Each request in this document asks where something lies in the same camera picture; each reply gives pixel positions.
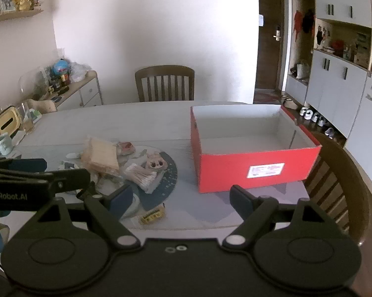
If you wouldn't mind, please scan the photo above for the round white lid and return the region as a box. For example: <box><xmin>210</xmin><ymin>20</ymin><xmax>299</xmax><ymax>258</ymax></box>
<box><xmin>122</xmin><ymin>192</ymin><xmax>141</xmax><ymax>219</ymax></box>

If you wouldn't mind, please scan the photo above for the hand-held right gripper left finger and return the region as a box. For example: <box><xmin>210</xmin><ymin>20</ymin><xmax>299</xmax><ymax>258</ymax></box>
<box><xmin>34</xmin><ymin>185</ymin><xmax>141</xmax><ymax>250</ymax></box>

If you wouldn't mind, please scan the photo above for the small pink packet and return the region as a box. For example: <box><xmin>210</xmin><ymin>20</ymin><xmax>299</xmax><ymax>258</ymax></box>
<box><xmin>116</xmin><ymin>141</ymin><xmax>136</xmax><ymax>156</ymax></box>

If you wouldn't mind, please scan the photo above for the dark round placemat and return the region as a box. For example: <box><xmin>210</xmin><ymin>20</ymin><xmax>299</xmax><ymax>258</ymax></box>
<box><xmin>133</xmin><ymin>150</ymin><xmax>178</xmax><ymax>211</ymax></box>

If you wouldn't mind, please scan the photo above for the tan rectangular packet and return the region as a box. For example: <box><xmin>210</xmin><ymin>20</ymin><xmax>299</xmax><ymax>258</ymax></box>
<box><xmin>82</xmin><ymin>137</ymin><xmax>121</xmax><ymax>175</ymax></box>

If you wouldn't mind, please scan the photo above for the wooden wall shelf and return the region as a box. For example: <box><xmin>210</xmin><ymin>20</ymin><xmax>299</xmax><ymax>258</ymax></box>
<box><xmin>0</xmin><ymin>9</ymin><xmax>44</xmax><ymax>24</ymax></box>

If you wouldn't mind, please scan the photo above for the row of shoes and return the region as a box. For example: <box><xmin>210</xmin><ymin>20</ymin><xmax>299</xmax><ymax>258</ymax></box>
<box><xmin>299</xmin><ymin>106</ymin><xmax>337</xmax><ymax>137</ymax></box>

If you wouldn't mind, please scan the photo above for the patterned door rug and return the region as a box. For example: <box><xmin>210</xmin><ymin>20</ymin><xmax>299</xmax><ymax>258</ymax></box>
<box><xmin>254</xmin><ymin>90</ymin><xmax>281</xmax><ymax>104</ymax></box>

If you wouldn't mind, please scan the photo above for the white bag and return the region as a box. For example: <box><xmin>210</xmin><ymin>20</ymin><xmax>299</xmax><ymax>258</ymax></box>
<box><xmin>297</xmin><ymin>60</ymin><xmax>310</xmax><ymax>79</ymax></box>

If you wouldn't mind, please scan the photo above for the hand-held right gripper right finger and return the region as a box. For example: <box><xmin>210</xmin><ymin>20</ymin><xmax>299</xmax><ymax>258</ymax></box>
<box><xmin>222</xmin><ymin>185</ymin><xmax>332</xmax><ymax>250</ymax></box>

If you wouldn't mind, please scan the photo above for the brown wooden door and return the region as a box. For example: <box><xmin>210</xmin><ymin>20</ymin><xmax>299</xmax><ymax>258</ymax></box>
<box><xmin>256</xmin><ymin>0</ymin><xmax>286</xmax><ymax>93</ymax></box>

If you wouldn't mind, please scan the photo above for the cotton swabs bag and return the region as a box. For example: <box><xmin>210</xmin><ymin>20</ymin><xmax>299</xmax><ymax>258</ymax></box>
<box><xmin>123</xmin><ymin>163</ymin><xmax>162</xmax><ymax>193</ymax></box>

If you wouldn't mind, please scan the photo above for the blue globe toy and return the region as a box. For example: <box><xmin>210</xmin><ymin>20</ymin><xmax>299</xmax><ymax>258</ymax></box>
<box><xmin>54</xmin><ymin>59</ymin><xmax>70</xmax><ymax>76</ymax></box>

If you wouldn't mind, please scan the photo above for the red hanging decoration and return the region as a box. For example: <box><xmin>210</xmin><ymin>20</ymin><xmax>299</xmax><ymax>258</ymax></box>
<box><xmin>294</xmin><ymin>10</ymin><xmax>303</xmax><ymax>35</ymax></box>

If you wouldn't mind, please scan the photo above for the pale green mug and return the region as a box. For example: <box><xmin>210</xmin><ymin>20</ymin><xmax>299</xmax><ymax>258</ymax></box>
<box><xmin>0</xmin><ymin>132</ymin><xmax>14</xmax><ymax>156</ymax></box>

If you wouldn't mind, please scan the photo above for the grey wall cabinet unit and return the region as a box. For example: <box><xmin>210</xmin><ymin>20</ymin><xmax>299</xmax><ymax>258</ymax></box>
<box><xmin>285</xmin><ymin>0</ymin><xmax>372</xmax><ymax>149</ymax></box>

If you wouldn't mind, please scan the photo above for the crumpled plastic bag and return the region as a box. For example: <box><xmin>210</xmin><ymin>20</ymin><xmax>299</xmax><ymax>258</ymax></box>
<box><xmin>70</xmin><ymin>63</ymin><xmax>91</xmax><ymax>83</ymax></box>

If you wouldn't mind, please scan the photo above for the yellow tissue box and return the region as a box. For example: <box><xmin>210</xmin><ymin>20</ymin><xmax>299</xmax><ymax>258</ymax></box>
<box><xmin>0</xmin><ymin>106</ymin><xmax>22</xmax><ymax>137</ymax></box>

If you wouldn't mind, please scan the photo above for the red cardboard box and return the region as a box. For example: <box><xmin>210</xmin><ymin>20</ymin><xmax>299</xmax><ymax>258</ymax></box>
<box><xmin>190</xmin><ymin>104</ymin><xmax>323</xmax><ymax>194</ymax></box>

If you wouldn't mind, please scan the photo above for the wooden slat-back chair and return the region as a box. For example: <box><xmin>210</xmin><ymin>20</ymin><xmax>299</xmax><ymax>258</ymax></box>
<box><xmin>135</xmin><ymin>65</ymin><xmax>195</xmax><ymax>102</ymax></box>
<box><xmin>303</xmin><ymin>131</ymin><xmax>371</xmax><ymax>246</ymax></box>

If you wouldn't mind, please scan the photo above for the white drawer sideboard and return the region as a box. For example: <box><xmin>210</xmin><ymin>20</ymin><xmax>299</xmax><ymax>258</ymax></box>
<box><xmin>54</xmin><ymin>71</ymin><xmax>104</xmax><ymax>110</ymax></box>

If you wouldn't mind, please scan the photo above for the pink pig toy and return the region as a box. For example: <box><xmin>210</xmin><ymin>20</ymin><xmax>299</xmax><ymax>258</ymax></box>
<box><xmin>143</xmin><ymin>155</ymin><xmax>168</xmax><ymax>171</ymax></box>

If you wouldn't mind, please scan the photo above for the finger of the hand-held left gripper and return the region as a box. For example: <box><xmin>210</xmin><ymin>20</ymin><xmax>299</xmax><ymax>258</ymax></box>
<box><xmin>0</xmin><ymin>169</ymin><xmax>91</xmax><ymax>194</ymax></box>
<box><xmin>0</xmin><ymin>158</ymin><xmax>48</xmax><ymax>174</ymax></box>

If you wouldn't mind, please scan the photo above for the beige slipper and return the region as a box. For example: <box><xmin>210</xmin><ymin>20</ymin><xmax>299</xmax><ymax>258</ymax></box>
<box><xmin>282</xmin><ymin>94</ymin><xmax>299</xmax><ymax>109</ymax></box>

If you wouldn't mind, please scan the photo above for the small green white box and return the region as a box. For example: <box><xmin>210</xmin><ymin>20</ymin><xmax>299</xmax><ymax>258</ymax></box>
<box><xmin>27</xmin><ymin>108</ymin><xmax>43</xmax><ymax>124</ymax></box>

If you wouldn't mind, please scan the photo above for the beige cloth pouch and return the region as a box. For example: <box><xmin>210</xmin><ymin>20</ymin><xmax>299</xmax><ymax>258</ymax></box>
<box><xmin>28</xmin><ymin>99</ymin><xmax>57</xmax><ymax>114</ymax></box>

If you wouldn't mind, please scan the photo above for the clear drinking glass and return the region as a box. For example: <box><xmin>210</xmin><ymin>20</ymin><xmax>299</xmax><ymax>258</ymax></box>
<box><xmin>17</xmin><ymin>100</ymin><xmax>35</xmax><ymax>132</ymax></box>

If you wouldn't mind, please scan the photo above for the white refrigerator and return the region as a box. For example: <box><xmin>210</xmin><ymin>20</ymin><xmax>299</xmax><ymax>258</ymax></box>
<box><xmin>344</xmin><ymin>73</ymin><xmax>372</xmax><ymax>177</ymax></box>

